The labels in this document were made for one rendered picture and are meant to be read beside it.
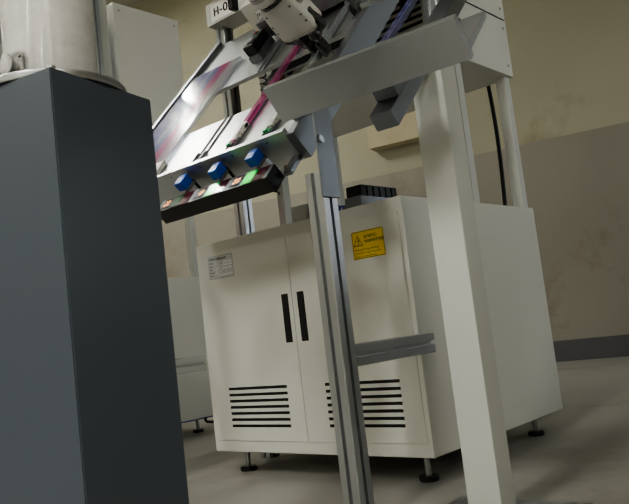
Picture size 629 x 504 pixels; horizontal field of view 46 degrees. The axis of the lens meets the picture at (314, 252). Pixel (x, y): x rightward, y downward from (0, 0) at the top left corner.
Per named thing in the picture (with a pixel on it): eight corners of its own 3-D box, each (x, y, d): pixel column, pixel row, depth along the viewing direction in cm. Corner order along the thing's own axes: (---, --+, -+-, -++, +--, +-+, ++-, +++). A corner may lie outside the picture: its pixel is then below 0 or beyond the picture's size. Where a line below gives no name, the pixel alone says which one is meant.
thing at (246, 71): (368, 44, 162) (355, 26, 160) (182, 125, 206) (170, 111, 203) (411, -32, 181) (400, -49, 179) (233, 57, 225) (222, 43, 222)
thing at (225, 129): (298, 145, 140) (288, 132, 138) (106, 211, 183) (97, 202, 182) (333, 85, 151) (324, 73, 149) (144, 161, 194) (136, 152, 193)
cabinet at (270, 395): (438, 488, 152) (399, 194, 159) (217, 474, 198) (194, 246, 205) (567, 431, 201) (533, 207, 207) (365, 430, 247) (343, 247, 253)
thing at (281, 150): (304, 159, 140) (281, 131, 137) (111, 222, 184) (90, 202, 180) (306, 155, 141) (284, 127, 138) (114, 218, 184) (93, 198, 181)
